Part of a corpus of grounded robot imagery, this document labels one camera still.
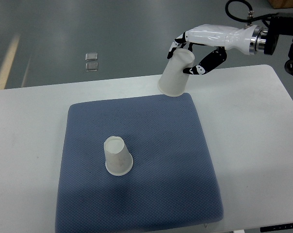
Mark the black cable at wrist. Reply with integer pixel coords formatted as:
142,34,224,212
225,0,279,28

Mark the blue textured mat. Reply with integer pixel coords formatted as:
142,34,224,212
55,93,224,233

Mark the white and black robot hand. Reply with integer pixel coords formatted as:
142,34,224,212
167,24,268,75

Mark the white paper cup on mat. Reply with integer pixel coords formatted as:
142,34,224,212
103,136,134,176

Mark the wooden furniture corner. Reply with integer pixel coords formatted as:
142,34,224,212
268,0,293,9

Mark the upper metal floor plate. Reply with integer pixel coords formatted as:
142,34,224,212
85,52,98,61

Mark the white paper cup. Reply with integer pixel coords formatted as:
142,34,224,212
103,136,134,176
157,49,195,97

